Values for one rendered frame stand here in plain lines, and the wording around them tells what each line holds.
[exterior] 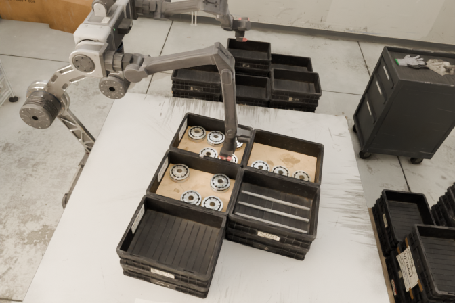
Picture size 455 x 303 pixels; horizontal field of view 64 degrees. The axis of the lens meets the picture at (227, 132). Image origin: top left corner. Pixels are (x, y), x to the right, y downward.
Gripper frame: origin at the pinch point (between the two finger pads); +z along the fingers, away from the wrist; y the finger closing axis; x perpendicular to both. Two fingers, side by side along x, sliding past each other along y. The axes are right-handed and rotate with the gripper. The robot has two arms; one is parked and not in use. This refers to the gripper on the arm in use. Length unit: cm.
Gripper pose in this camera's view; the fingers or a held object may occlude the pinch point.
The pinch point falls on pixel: (227, 158)
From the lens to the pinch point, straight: 195.4
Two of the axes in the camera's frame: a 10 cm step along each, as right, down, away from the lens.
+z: -0.9, 7.1, 7.0
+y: 3.3, -6.4, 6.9
